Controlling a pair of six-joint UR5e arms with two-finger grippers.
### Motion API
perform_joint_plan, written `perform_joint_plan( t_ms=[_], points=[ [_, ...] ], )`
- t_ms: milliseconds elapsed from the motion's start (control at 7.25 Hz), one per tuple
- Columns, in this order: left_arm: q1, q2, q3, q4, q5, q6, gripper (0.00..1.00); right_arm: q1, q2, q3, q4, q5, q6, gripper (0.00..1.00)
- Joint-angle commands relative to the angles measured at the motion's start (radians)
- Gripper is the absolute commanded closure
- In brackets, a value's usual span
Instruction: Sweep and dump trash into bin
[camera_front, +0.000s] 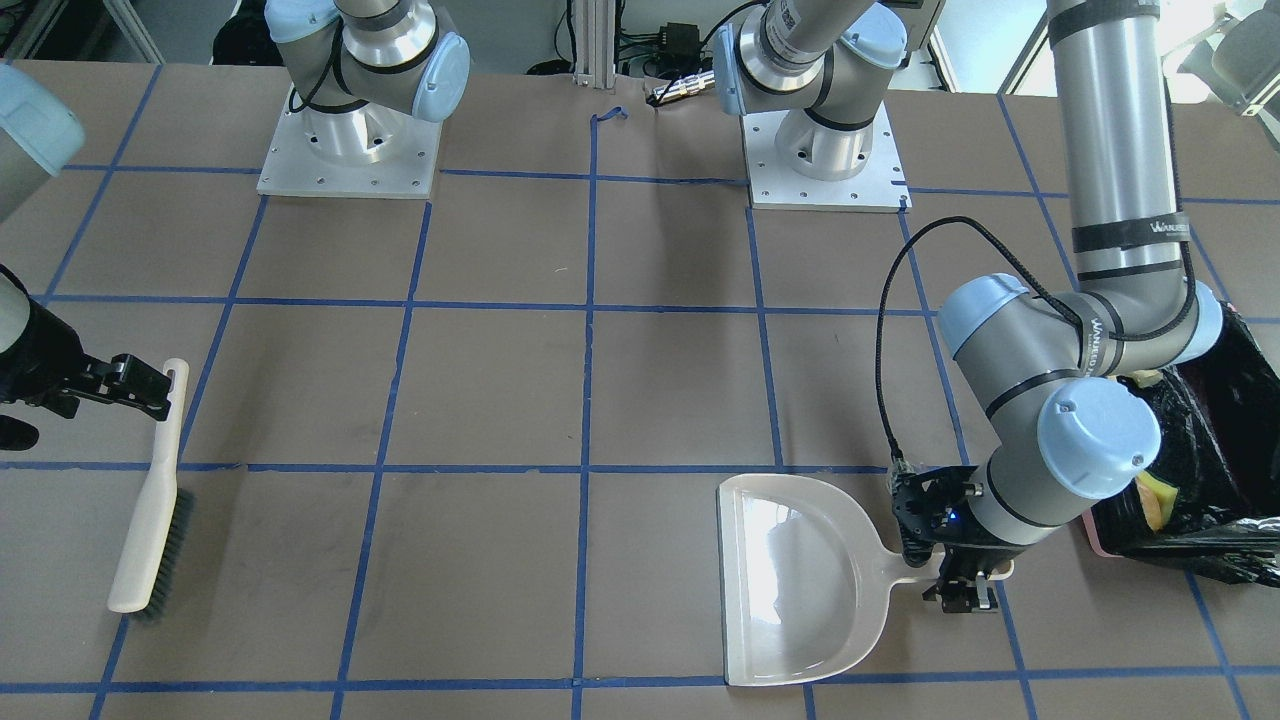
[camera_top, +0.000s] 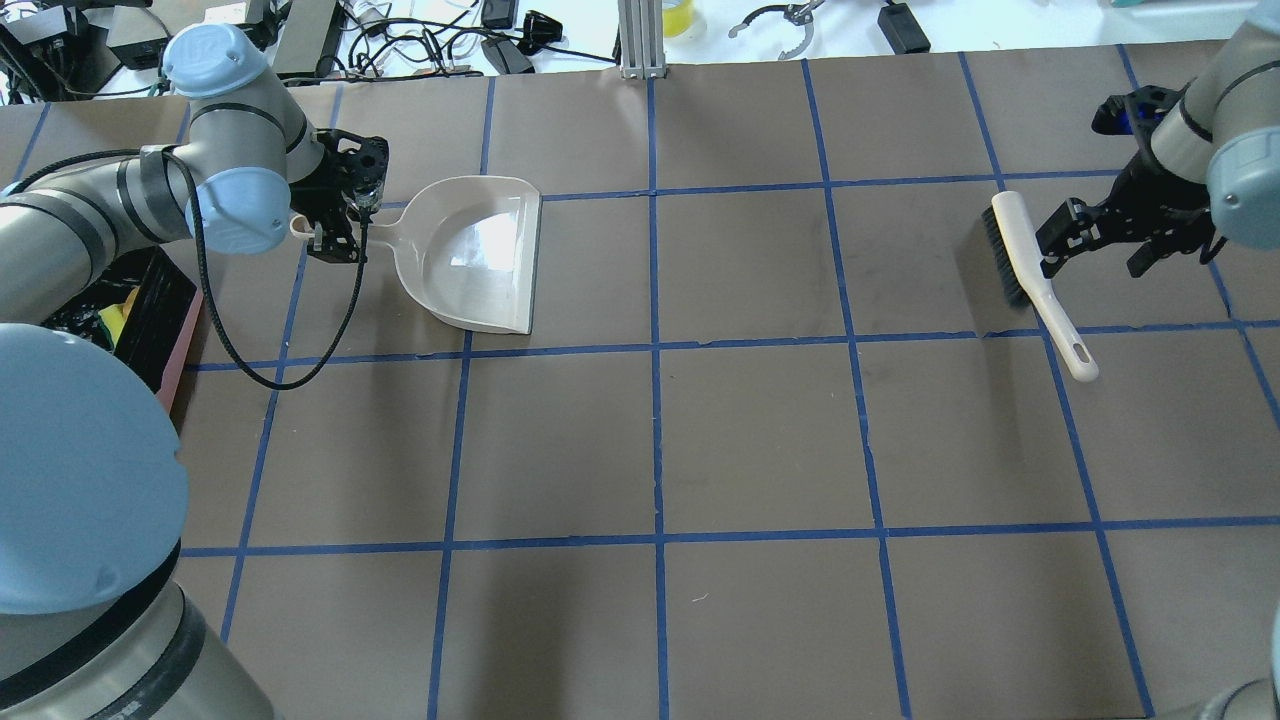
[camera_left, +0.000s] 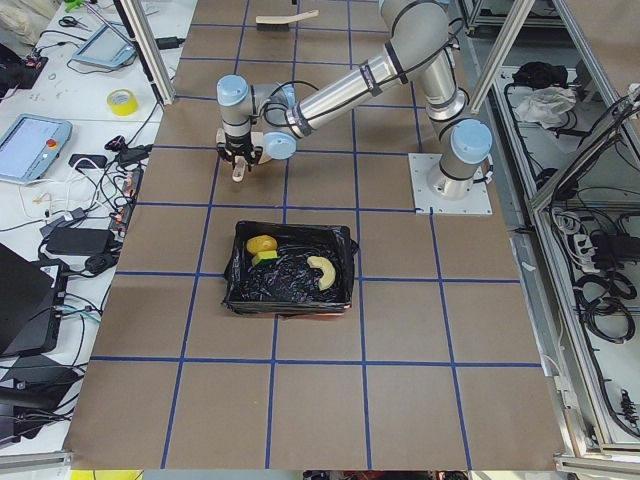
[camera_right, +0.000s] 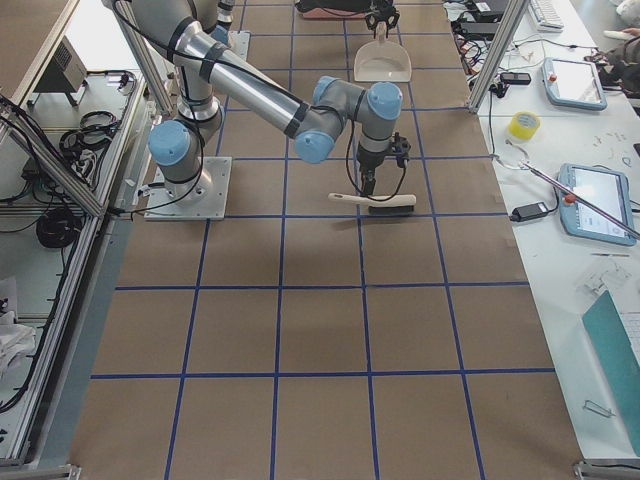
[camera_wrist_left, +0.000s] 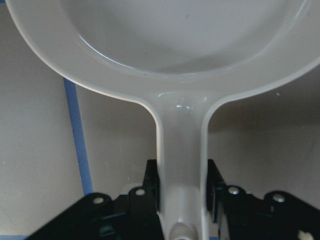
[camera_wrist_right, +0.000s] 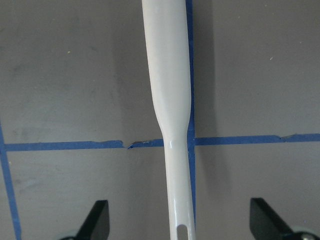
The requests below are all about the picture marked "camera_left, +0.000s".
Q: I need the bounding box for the blue teach pendant near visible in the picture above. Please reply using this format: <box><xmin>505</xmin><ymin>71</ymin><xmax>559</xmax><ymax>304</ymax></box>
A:
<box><xmin>1</xmin><ymin>114</ymin><xmax>73</xmax><ymax>184</ymax></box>

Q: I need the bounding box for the yellow tape roll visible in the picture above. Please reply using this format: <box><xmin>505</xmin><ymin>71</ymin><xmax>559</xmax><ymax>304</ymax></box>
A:
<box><xmin>106</xmin><ymin>89</ymin><xmax>139</xmax><ymax>117</ymax></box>

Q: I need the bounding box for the croissant piece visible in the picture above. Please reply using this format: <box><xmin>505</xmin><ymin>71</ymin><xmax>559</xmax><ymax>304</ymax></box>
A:
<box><xmin>307</xmin><ymin>256</ymin><xmax>336</xmax><ymax>291</ymax></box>

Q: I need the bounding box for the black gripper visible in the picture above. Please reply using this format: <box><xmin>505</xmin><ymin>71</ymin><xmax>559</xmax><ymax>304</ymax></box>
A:
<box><xmin>216</xmin><ymin>132</ymin><xmax>263</xmax><ymax>171</ymax></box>

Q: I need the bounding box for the aluminium frame post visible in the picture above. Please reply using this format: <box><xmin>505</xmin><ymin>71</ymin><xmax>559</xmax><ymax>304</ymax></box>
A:
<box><xmin>113</xmin><ymin>0</ymin><xmax>176</xmax><ymax>105</ymax></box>

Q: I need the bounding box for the blue teach pendant far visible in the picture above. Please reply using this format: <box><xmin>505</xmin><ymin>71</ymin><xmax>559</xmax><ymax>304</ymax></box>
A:
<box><xmin>71</xmin><ymin>23</ymin><xmax>136</xmax><ymax>69</ymax></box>

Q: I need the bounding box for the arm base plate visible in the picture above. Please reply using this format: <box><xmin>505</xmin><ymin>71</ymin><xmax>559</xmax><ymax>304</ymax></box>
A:
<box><xmin>408</xmin><ymin>153</ymin><xmax>493</xmax><ymax>216</ymax></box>

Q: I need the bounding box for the black power adapter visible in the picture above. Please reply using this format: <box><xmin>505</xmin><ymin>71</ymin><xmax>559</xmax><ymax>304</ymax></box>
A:
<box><xmin>46</xmin><ymin>228</ymin><xmax>115</xmax><ymax>256</ymax></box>

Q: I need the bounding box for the black lined trash bin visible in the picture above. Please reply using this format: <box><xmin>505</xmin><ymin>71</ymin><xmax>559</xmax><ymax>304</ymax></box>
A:
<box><xmin>223</xmin><ymin>220</ymin><xmax>359</xmax><ymax>316</ymax></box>

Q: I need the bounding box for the white crumpled cloth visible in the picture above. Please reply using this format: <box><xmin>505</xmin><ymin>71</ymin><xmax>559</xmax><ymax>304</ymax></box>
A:
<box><xmin>514</xmin><ymin>86</ymin><xmax>577</xmax><ymax>129</ymax></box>

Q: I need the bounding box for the golden bread roll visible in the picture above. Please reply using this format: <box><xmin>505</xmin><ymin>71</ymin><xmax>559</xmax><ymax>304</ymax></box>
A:
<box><xmin>245</xmin><ymin>235</ymin><xmax>278</xmax><ymax>255</ymax></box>

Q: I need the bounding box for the blue teach pendant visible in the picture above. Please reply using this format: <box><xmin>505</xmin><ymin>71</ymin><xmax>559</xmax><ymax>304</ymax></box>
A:
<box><xmin>1</xmin><ymin>114</ymin><xmax>73</xmax><ymax>184</ymax></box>
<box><xmin>71</xmin><ymin>23</ymin><xmax>136</xmax><ymax>69</ymax></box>

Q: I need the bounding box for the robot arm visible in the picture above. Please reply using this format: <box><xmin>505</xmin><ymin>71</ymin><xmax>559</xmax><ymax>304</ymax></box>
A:
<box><xmin>216</xmin><ymin>1</ymin><xmax>493</xmax><ymax>200</ymax></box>

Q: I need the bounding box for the beige hand brush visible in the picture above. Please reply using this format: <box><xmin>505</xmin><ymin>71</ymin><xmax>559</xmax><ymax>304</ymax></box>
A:
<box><xmin>255</xmin><ymin>10</ymin><xmax>319</xmax><ymax>31</ymax></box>

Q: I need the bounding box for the black laptop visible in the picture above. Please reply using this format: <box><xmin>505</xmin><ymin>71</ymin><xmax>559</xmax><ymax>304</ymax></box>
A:
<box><xmin>1</xmin><ymin>246</ymin><xmax>69</xmax><ymax>358</ymax></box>

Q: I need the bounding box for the yellow sponge piece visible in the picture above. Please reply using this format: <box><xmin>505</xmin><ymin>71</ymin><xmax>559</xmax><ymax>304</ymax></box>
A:
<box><xmin>251</xmin><ymin>250</ymin><xmax>279</xmax><ymax>267</ymax></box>

